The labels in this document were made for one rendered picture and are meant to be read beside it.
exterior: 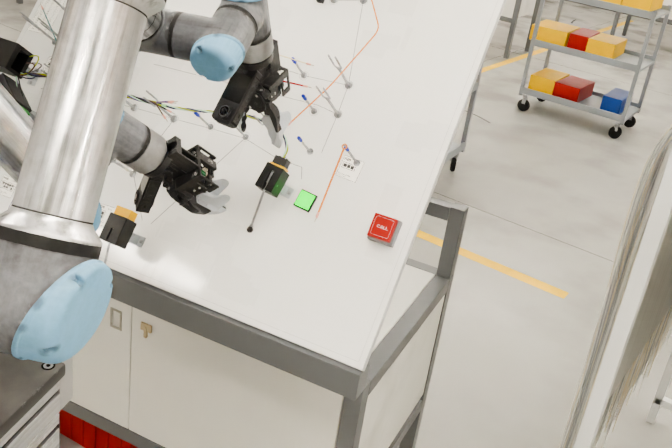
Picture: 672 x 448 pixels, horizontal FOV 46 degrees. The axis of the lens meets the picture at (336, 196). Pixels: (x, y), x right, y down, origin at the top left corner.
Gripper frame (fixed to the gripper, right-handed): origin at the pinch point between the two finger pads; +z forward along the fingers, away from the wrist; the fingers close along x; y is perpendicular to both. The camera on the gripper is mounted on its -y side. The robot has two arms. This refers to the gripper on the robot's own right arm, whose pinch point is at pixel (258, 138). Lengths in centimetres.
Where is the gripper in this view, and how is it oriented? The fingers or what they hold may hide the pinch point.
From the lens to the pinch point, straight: 155.2
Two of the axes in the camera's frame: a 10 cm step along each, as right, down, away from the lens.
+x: -8.4, -3.9, 3.7
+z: 0.4, 6.4, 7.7
